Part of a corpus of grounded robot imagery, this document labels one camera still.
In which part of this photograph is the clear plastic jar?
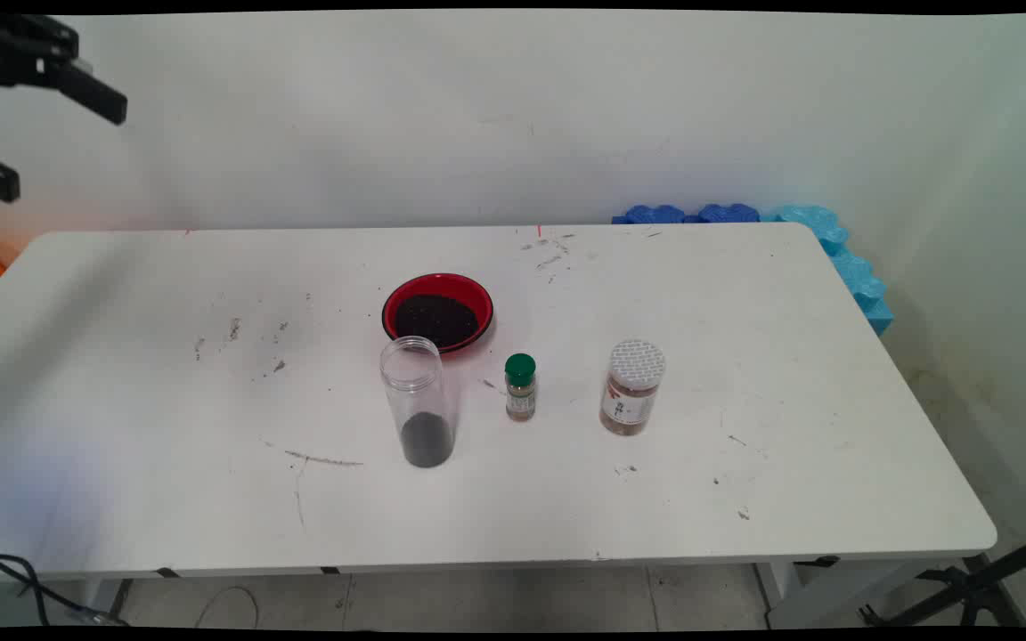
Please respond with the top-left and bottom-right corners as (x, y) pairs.
(379, 336), (458, 469)

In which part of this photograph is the black seeds heap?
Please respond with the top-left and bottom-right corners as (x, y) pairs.
(401, 411), (455, 469)
(393, 294), (481, 350)

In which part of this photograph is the red bowl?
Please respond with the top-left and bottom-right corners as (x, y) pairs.
(382, 272), (494, 355)

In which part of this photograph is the white table leg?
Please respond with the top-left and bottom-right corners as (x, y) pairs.
(755, 559), (959, 629)
(81, 579), (131, 624)

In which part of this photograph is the green capped spice bottle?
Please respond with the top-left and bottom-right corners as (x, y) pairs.
(505, 353), (538, 422)

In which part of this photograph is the white capped spice jar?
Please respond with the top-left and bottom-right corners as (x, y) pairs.
(599, 339), (667, 437)

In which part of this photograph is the light blue foam mat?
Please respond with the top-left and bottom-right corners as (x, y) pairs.
(762, 205), (895, 337)

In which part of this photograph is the thin black cable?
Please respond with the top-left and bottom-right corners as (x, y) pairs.
(0, 545), (131, 624)

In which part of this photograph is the thin grey floor cable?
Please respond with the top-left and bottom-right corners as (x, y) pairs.
(195, 586), (260, 629)

